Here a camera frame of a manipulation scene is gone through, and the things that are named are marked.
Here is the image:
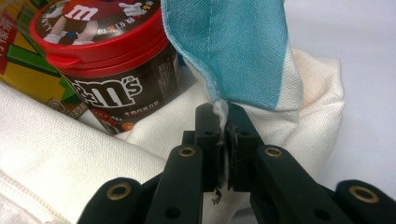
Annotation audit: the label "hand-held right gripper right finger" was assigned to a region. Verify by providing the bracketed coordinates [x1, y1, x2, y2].
[225, 103, 353, 224]

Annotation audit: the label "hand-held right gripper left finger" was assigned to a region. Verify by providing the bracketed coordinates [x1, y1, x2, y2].
[144, 103, 226, 224]

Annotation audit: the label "red lid candy jar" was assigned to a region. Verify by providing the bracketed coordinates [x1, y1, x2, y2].
[29, 0, 182, 136]

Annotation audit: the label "white patterned tote bag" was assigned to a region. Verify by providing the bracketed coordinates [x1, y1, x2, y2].
[0, 0, 347, 224]

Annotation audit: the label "yellow box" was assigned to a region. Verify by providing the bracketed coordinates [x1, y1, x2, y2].
[0, 0, 82, 121]

